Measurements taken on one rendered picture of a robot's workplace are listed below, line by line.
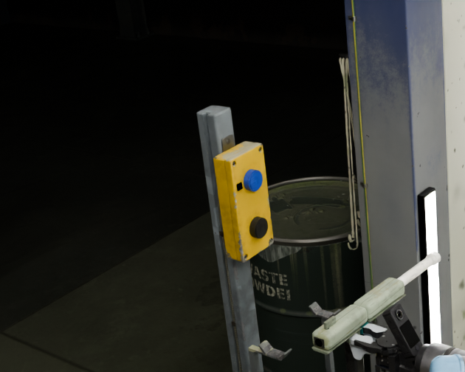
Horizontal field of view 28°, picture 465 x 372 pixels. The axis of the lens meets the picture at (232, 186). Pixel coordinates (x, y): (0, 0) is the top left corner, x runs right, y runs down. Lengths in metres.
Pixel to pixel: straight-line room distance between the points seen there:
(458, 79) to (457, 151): 0.21
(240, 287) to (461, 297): 0.83
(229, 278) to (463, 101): 0.84
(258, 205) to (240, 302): 0.27
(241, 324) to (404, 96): 0.70
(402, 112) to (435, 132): 0.15
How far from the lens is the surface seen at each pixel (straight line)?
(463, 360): 1.49
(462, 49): 2.60
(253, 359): 2.23
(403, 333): 2.04
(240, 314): 2.30
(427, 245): 2.54
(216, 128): 2.10
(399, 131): 2.43
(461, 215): 2.74
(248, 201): 2.13
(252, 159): 2.12
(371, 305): 2.14
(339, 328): 2.06
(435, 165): 2.55
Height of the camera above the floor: 2.28
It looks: 22 degrees down
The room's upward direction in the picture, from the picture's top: 7 degrees counter-clockwise
